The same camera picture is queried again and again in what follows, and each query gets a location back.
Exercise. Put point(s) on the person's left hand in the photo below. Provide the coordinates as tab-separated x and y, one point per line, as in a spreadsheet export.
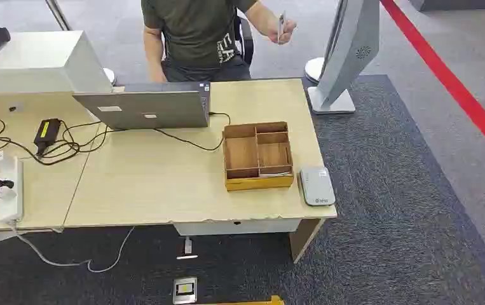
286	33

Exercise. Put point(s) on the white card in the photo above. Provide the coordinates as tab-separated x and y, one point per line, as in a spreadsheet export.
273	173
281	19

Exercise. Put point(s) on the black office chair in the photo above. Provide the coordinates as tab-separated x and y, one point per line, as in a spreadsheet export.
245	40

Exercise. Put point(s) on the white round base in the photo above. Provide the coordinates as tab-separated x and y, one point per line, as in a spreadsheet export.
313	69
110	75

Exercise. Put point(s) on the white standing panel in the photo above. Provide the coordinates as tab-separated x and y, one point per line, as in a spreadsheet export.
347	50

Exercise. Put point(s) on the person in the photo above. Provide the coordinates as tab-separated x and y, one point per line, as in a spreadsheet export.
191	33

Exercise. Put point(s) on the wooden card box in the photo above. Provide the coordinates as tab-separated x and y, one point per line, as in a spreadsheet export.
242	153

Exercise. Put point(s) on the white card in box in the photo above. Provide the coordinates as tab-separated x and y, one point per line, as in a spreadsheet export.
273	173

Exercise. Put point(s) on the grey laptop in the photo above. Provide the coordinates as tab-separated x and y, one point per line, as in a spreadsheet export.
149	109

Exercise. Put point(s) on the grey card reader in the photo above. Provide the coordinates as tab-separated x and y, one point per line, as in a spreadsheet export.
317	187

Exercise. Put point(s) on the red floor tape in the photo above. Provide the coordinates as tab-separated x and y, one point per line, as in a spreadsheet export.
457	88

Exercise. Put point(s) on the white desk drawer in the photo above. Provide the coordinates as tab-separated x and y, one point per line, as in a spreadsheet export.
238	227

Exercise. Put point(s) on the wooden desk leg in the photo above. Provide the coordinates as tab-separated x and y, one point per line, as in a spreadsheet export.
303	240

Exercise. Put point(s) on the metal pole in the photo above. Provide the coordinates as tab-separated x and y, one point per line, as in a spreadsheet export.
59	14

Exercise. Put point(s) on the pale grey cabinet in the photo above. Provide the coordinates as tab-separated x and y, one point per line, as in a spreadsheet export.
44	63

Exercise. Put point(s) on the black power adapter yellow label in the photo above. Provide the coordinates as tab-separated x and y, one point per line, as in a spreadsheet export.
46	132

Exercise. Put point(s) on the yellow wooden piece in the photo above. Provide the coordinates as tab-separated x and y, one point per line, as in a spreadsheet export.
263	302

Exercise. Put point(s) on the silver floor socket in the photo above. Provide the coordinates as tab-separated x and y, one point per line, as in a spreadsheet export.
185	290

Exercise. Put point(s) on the white power strip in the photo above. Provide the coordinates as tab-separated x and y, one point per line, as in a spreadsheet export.
10	193

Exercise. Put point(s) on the white floor bracket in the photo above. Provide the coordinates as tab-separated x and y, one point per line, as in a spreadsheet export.
187	249

